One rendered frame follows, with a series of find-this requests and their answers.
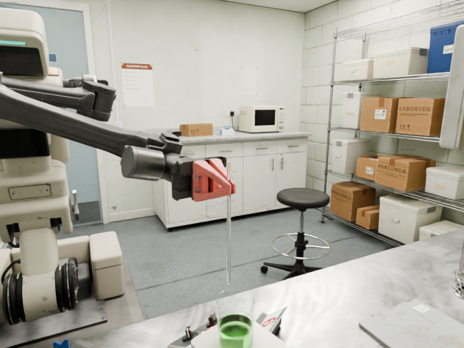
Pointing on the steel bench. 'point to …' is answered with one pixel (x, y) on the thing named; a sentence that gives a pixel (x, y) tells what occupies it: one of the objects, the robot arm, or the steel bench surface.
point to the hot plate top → (266, 340)
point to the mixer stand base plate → (413, 327)
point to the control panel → (190, 340)
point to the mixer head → (455, 99)
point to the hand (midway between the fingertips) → (229, 188)
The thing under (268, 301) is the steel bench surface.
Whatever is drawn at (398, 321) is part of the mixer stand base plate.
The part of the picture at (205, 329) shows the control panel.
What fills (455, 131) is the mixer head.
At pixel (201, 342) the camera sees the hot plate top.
